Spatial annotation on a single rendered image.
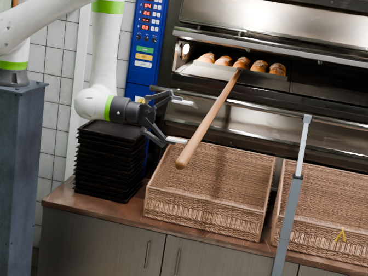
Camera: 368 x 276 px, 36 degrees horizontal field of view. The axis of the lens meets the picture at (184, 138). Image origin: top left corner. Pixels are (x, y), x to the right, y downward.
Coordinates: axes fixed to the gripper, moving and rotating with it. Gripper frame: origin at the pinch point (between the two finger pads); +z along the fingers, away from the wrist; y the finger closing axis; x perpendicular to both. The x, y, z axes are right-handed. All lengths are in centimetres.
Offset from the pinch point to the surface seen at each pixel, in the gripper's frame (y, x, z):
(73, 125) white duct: 40, -99, -76
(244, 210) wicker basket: 48, -50, 24
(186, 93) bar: 3, -63, -11
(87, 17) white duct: -19, -99, -74
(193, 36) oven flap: -20, -85, -16
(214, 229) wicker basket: 60, -50, 13
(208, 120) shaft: -0.3, -7.2, 6.5
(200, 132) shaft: -0.3, 9.6, 6.3
